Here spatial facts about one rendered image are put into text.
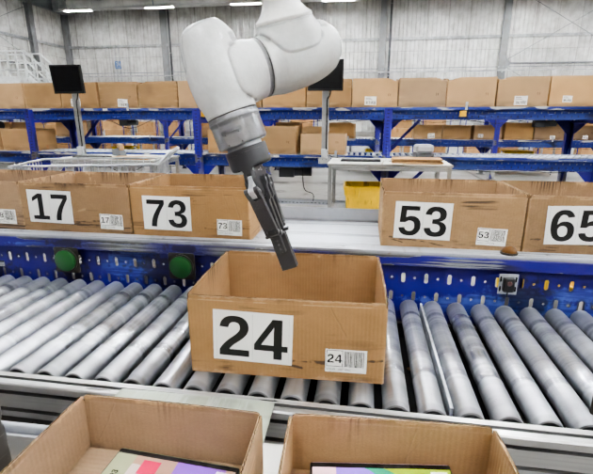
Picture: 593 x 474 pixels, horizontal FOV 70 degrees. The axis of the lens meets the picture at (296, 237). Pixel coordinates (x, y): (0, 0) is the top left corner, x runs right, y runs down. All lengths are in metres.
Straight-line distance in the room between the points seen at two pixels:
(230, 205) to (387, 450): 0.87
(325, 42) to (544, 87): 5.39
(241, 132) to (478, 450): 0.59
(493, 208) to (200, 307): 0.85
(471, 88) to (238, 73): 5.26
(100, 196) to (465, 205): 1.12
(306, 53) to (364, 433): 0.61
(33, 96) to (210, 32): 6.75
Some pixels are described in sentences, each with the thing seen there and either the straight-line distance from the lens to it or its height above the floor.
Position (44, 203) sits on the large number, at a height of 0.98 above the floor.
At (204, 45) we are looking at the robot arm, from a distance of 0.75.
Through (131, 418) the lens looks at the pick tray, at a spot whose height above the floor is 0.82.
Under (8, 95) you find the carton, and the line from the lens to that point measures 7.72.
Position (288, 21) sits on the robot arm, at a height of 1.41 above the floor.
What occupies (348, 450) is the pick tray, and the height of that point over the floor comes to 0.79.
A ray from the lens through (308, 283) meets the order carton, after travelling 1.11.
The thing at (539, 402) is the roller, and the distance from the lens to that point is 0.95.
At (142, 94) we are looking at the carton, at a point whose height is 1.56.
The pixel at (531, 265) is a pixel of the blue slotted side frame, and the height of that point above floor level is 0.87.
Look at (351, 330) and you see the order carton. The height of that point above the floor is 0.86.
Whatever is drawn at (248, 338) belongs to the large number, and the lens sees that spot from 0.87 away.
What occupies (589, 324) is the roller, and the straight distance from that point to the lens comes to 1.34.
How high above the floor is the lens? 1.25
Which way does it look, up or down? 16 degrees down
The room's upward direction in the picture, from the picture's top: straight up
